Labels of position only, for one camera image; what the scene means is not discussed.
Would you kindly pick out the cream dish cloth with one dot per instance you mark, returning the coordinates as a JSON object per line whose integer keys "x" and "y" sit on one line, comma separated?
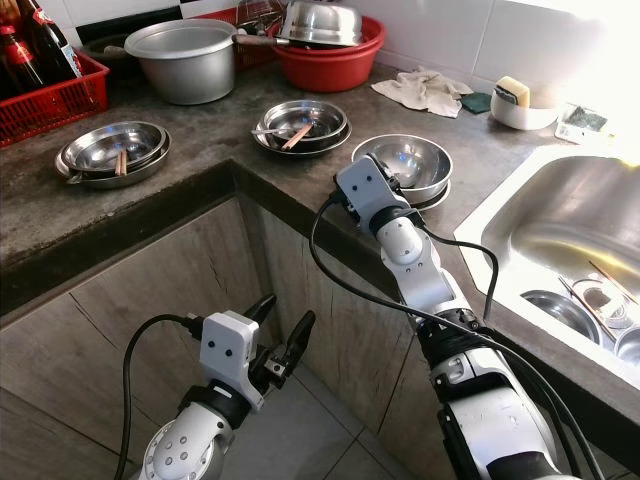
{"x": 420, "y": 92}

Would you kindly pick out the red plastic basket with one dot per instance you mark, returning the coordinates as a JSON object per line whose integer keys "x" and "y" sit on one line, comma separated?
{"x": 253, "y": 55}

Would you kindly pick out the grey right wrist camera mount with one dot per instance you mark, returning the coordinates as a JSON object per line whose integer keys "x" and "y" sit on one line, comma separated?
{"x": 365, "y": 192}

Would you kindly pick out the clear drinking glass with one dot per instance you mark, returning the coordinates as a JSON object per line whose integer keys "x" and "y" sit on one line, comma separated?
{"x": 257, "y": 15}

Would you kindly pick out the wooden chopsticks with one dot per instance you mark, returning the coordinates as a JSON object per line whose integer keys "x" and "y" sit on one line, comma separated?
{"x": 615, "y": 280}
{"x": 297, "y": 136}
{"x": 123, "y": 163}

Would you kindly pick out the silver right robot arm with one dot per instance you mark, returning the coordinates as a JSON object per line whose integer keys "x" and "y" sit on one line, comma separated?
{"x": 490, "y": 410}

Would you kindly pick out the green scouring pad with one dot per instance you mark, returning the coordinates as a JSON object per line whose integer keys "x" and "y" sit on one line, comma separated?
{"x": 477, "y": 102}

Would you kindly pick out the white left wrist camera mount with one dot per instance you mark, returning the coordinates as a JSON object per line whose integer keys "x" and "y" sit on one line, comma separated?
{"x": 225, "y": 350}

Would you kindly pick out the stainless steel bowl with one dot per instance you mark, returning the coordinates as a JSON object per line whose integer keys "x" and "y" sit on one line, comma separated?
{"x": 325, "y": 115}
{"x": 105, "y": 145}
{"x": 425, "y": 160}

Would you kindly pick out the wood grain cabinet door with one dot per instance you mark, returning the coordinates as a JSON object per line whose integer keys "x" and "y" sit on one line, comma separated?
{"x": 350, "y": 330}
{"x": 400, "y": 420}
{"x": 100, "y": 330}

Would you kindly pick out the dark glass bottle white label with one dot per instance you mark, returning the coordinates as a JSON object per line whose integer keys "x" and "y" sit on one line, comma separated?
{"x": 55, "y": 45}

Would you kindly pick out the stainless steel double sink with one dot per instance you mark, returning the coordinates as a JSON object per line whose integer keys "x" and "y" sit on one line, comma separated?
{"x": 560, "y": 215}

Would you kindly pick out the yellow sponge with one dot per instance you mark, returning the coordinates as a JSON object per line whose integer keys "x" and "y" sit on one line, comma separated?
{"x": 513, "y": 91}

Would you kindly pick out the small steel bowl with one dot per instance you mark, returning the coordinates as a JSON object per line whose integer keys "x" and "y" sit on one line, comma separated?
{"x": 550, "y": 315}

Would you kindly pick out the white ceramic bowl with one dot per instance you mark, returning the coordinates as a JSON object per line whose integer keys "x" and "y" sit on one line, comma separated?
{"x": 525, "y": 117}

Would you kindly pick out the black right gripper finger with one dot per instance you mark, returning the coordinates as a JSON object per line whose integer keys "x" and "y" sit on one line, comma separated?
{"x": 385, "y": 170}

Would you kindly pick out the large aluminium pot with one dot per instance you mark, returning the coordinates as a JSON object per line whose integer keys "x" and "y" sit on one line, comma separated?
{"x": 185, "y": 75}

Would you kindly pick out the brown bottle red label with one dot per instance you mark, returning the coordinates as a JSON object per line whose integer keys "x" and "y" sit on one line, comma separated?
{"x": 20, "y": 60}

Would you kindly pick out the red plastic crate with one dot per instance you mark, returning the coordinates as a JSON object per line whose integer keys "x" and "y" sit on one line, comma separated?
{"x": 50, "y": 105}

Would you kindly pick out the small white scourer tray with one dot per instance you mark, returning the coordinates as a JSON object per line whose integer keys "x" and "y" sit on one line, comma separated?
{"x": 585, "y": 120}

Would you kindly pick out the large upturned steel bowl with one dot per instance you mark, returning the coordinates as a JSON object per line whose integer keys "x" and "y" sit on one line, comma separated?
{"x": 320, "y": 22}

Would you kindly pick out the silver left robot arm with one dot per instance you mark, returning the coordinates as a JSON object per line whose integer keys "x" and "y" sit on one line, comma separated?
{"x": 180, "y": 450}

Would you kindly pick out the red plastic basin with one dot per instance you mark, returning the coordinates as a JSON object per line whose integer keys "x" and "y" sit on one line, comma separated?
{"x": 330, "y": 72}

